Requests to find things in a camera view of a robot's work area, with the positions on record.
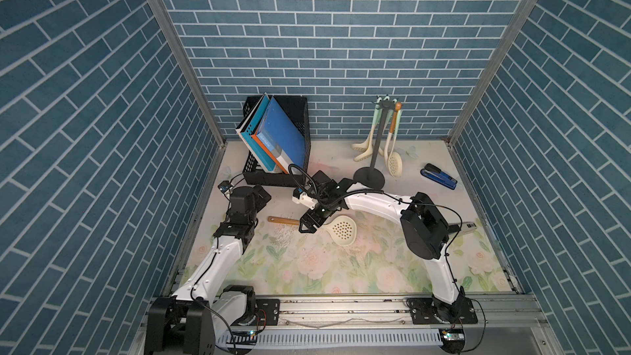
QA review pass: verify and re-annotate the wooden handled cream skimmer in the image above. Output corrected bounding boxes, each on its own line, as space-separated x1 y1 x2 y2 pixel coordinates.
267 215 358 247

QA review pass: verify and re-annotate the dark grey utensil rack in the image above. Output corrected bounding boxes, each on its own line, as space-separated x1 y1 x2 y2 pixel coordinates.
353 95 399 190

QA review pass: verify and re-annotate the wooden handled white spoon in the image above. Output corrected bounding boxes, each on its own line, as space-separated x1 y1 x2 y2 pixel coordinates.
383 102 403 178

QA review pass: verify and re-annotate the diagonal mint handled skimmer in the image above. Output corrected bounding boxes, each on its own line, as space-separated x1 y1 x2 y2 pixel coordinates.
385 108 403 157

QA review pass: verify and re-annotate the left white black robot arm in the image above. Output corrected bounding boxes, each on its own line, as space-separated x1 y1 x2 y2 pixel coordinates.
144 185 271 354

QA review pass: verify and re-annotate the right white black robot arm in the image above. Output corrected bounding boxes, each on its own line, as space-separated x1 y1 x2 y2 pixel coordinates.
289 171 473 325

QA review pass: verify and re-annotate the orange book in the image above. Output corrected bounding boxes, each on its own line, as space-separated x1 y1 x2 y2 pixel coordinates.
252 134 289 174

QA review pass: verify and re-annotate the teal notebook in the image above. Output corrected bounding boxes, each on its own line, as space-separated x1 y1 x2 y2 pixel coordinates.
236 95 277 174

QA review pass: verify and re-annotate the blue book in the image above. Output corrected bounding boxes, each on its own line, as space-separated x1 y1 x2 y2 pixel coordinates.
255 98 306 172

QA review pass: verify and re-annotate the black perforated file basket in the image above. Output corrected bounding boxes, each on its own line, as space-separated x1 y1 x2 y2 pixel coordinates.
243 95 311 187

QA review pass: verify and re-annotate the blue black stapler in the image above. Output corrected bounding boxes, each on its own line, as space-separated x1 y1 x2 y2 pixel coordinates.
420 164 458 190

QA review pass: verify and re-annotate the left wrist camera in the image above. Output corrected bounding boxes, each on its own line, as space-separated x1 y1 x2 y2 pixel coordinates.
218 180 233 196

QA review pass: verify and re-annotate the aluminium front rail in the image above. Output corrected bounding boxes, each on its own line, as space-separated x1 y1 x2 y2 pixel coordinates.
131 286 561 354

